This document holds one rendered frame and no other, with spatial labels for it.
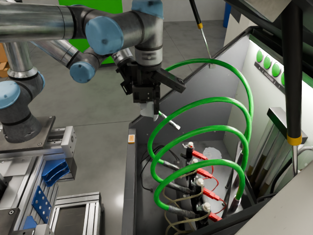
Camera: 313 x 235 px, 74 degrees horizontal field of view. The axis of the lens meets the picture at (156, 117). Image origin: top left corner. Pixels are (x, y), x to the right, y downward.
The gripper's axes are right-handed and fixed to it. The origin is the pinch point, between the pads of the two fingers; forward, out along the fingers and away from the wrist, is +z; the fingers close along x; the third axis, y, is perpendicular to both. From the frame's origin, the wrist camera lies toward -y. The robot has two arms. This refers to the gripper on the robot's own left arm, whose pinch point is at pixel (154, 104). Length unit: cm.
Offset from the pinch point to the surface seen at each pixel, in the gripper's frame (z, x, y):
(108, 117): -19, -117, 163
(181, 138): 11.3, 22.5, -18.8
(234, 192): 36.4, 9.5, -16.6
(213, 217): 36.5, 19.9, -12.8
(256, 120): 25.9, -21.2, -24.5
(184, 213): 31.4, 23.5, -7.3
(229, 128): 15.0, 16.5, -28.4
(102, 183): 38, -40, 129
